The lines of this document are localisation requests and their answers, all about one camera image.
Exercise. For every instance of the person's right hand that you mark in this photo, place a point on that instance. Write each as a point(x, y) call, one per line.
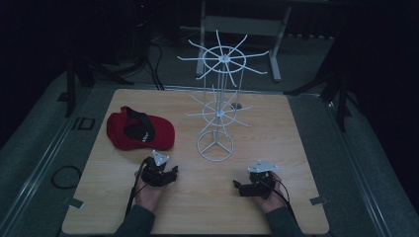
point(275, 200)

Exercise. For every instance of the black rectangular bracket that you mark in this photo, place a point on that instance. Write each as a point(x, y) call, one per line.
point(83, 123)

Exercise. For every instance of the person's left hand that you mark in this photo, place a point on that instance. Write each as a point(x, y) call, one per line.
point(148, 196)

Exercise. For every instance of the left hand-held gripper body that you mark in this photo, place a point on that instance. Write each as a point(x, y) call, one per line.
point(154, 173)

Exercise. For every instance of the grey tape piece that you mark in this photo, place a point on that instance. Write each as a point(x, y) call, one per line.
point(318, 200)
point(76, 203)

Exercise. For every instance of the black metal stand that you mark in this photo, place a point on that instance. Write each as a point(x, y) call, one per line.
point(70, 89)
point(341, 98)

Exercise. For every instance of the round table grommet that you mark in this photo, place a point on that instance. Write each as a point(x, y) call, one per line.
point(236, 106)

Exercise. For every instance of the red and black cap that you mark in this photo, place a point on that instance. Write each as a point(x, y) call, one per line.
point(138, 131)

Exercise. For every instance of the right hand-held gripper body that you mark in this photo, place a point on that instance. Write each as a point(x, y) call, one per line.
point(262, 179)

